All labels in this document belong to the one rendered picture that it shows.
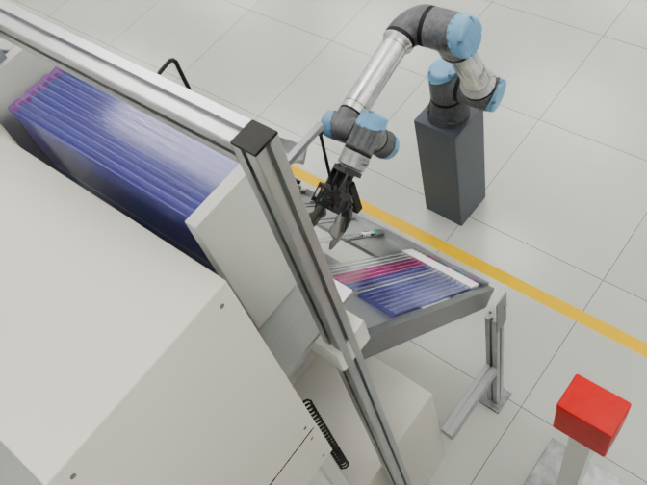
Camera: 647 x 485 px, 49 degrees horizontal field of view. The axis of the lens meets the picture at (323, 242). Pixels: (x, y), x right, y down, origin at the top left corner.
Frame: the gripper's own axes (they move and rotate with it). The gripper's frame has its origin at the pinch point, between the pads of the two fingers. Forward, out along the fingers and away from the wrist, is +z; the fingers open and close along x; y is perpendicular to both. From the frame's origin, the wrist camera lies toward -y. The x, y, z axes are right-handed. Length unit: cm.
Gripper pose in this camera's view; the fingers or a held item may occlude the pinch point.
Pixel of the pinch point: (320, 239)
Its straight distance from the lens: 184.8
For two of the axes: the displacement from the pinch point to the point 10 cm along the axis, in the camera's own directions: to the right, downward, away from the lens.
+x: 7.7, 4.3, -4.8
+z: -4.3, 9.0, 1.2
